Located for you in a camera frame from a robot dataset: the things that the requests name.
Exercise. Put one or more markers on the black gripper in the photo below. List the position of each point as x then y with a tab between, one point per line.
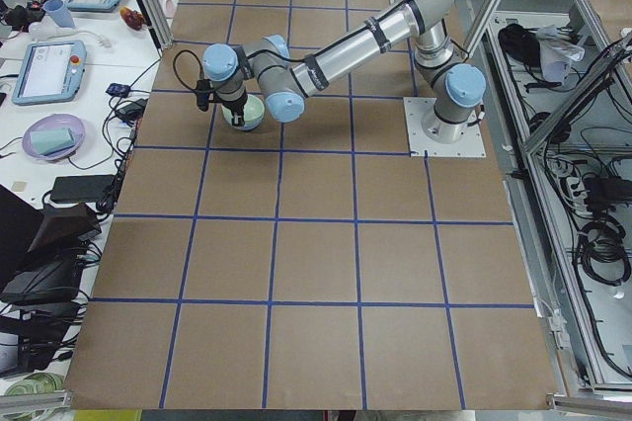
236	107

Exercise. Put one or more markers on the green bowl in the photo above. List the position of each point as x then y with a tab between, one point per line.
253	108

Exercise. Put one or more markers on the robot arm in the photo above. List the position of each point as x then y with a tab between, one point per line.
286	84

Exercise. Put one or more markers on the blue bowl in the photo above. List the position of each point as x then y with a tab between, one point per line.
247	126

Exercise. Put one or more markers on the green plates stack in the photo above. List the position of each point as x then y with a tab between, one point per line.
36	383

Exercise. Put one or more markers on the black power adapter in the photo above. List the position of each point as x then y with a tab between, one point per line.
131	111

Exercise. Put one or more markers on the small blue black device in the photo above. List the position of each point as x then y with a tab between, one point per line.
118	90

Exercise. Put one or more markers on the pink cup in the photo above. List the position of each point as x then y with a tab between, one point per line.
168	8

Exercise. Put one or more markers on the red round object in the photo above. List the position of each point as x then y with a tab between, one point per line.
132	18

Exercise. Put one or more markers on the black phone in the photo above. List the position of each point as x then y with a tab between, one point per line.
80	189

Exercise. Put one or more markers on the purple plate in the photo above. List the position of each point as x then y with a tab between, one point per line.
55	121

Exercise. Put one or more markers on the near teach pendant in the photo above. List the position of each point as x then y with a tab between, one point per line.
51	72

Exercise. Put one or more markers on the green sponge block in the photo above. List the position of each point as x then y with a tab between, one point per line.
47	141

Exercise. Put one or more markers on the blue cup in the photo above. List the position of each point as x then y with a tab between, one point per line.
58	11

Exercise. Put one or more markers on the black laptop equipment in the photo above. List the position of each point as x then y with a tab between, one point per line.
43	256

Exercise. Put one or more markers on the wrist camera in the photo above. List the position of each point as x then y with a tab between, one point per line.
203	92

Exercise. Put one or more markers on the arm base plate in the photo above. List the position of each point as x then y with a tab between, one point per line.
428	136

